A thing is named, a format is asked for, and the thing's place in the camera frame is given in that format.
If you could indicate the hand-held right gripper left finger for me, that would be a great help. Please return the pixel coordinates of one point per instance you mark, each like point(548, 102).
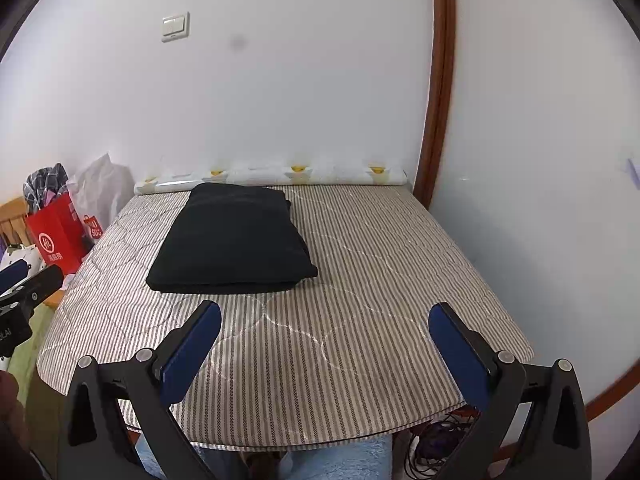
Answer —
point(192, 352)

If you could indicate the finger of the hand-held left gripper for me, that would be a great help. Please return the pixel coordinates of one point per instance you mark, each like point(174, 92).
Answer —
point(12, 275)
point(40, 285)

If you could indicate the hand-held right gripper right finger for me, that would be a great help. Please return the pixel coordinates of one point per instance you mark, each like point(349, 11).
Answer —
point(457, 355)

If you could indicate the black sweatshirt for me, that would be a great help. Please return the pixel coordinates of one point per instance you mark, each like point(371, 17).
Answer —
point(230, 240)

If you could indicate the white printed cloth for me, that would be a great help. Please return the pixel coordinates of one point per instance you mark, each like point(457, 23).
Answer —
point(17, 255)

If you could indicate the green cloth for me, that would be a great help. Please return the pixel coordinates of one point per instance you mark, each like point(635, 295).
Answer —
point(30, 365)

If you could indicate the red paper bag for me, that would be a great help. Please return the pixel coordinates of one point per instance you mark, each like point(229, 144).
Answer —
point(52, 240)

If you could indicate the wooden furniture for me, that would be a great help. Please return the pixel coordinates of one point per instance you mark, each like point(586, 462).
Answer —
point(12, 225)

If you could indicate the plaid cloth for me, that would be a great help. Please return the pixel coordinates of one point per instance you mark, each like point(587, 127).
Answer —
point(42, 182)

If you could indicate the striped quilted mat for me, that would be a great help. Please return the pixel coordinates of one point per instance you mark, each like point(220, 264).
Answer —
point(375, 285)

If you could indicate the white plastic shopping bag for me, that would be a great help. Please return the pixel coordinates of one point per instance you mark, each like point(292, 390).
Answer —
point(100, 185)

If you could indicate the brown wooden baseboard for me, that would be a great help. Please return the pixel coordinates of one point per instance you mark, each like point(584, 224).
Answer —
point(607, 397)

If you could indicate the person's jeans leg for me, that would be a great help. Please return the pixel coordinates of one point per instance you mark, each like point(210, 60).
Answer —
point(340, 460)

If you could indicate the rolled white printed mat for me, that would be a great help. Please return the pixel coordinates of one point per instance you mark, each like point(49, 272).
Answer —
point(325, 175)

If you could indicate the brown wooden door frame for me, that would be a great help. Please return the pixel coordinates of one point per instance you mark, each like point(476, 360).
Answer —
point(440, 85)

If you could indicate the white wall switch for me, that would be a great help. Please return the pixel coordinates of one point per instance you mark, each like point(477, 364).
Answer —
point(175, 26)

